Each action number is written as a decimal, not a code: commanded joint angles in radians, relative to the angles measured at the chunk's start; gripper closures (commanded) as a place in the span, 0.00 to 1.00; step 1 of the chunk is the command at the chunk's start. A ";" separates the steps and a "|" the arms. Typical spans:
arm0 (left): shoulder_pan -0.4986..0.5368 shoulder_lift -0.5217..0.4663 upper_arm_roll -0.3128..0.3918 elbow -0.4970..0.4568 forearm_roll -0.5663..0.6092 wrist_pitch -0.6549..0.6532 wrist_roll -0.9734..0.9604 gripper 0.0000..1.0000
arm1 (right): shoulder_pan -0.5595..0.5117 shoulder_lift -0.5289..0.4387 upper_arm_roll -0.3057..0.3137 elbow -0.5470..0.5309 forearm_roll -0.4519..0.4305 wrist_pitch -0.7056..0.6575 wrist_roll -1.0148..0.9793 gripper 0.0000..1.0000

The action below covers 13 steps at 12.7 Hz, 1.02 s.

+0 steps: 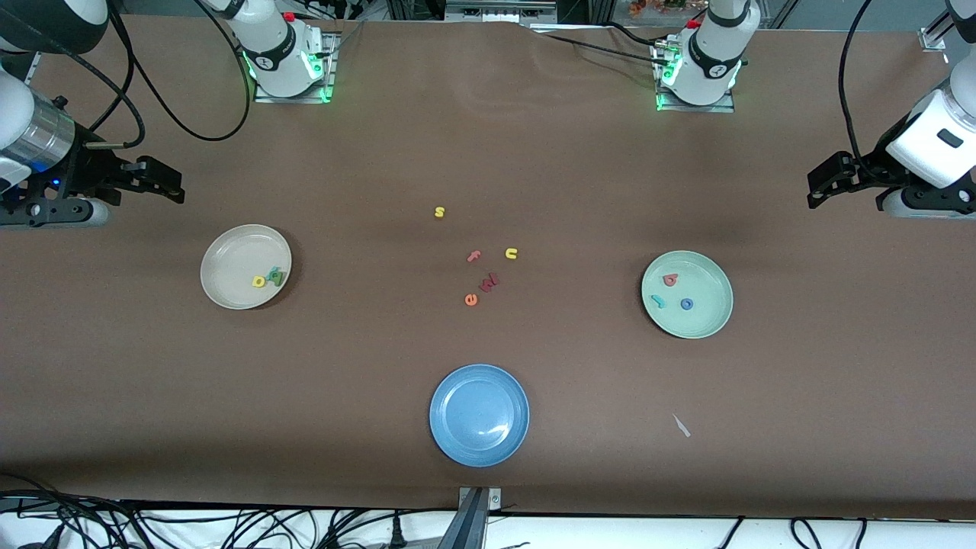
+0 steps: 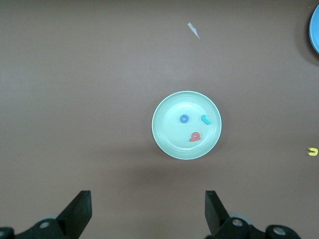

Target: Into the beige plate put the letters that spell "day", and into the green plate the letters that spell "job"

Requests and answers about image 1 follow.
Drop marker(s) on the orange dried leaves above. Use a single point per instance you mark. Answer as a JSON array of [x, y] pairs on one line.
[[656, 8]]

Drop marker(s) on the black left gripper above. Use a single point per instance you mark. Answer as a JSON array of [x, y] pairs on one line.
[[871, 172]]

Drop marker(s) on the metal table edge bracket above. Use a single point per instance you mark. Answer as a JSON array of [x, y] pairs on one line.
[[474, 526]]

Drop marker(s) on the grey metal frame structure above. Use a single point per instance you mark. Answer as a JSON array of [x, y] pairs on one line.
[[496, 11]]

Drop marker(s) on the small white paper scrap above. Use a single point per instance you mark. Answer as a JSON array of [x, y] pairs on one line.
[[681, 425]]

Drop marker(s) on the beige brown round plate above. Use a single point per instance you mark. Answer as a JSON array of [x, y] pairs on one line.
[[229, 263]]

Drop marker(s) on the dark red foam letter w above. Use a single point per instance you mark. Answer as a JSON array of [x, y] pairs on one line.
[[489, 283]]

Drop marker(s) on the aluminium corner bracket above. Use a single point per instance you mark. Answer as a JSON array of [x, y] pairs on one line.
[[932, 40]]

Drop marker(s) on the light green round plate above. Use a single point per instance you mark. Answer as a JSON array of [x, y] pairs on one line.
[[705, 320]]

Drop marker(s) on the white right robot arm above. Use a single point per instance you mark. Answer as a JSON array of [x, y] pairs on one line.
[[274, 46]]

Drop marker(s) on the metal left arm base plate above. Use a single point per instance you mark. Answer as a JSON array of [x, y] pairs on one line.
[[694, 108]]

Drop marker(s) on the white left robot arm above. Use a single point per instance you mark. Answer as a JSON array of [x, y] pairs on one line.
[[709, 53]]

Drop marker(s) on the blue round plate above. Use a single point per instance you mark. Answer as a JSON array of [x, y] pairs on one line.
[[479, 415]]

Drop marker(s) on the brown table cover sheet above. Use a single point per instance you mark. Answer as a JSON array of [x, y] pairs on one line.
[[152, 396]]

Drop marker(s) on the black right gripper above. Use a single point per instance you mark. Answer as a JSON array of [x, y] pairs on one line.
[[85, 174]]

